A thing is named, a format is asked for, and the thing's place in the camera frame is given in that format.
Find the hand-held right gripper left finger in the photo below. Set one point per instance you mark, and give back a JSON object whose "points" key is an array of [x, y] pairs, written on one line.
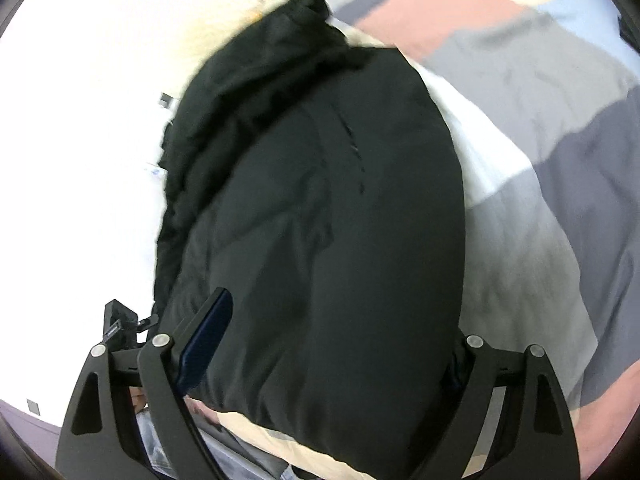
{"points": [[210, 340]]}

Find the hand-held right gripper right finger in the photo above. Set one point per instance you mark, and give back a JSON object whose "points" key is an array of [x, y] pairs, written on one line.
{"points": [[475, 375]]}

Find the black puffer jacket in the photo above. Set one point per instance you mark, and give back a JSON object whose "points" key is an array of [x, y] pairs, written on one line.
{"points": [[325, 260]]}

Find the person's left hand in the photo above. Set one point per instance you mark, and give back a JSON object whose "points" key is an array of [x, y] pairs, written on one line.
{"points": [[138, 400]]}

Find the person's jeans leg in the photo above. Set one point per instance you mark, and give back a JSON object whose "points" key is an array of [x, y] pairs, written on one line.
{"points": [[235, 455]]}

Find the checkered patchwork blanket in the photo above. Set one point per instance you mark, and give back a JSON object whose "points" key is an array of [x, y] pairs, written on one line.
{"points": [[550, 110]]}

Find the small grey wall socket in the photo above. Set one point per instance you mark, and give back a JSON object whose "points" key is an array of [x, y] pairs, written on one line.
{"points": [[32, 406]]}

